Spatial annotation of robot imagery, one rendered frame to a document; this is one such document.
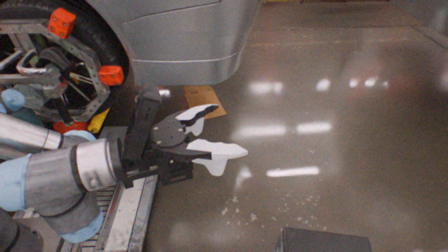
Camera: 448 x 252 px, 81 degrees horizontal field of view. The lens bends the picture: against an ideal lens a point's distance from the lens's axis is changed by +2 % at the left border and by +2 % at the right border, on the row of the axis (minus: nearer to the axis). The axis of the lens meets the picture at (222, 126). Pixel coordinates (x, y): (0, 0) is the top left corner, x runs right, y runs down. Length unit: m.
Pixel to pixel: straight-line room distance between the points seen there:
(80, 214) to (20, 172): 0.12
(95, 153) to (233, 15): 1.00
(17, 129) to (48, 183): 0.16
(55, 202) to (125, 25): 1.01
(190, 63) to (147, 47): 0.22
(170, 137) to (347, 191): 1.72
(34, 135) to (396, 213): 1.96
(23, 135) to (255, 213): 1.44
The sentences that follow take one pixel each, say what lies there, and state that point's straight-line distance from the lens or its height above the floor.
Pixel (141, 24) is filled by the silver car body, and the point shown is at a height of 1.08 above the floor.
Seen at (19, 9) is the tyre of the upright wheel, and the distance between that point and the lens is 1.51.
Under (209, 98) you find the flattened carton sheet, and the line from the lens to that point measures 2.59.
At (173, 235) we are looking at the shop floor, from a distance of 1.72.
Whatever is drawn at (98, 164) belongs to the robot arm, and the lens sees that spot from 0.42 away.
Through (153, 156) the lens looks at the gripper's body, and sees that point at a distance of 0.44.
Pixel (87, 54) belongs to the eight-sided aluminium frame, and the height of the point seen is 0.98.
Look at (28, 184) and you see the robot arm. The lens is 0.45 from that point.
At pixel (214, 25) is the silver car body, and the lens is 1.28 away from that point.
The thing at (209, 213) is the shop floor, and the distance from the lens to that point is 1.76.
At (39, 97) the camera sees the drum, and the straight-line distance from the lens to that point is 1.42.
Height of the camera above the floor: 1.54
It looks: 42 degrees down
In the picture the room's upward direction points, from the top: straight up
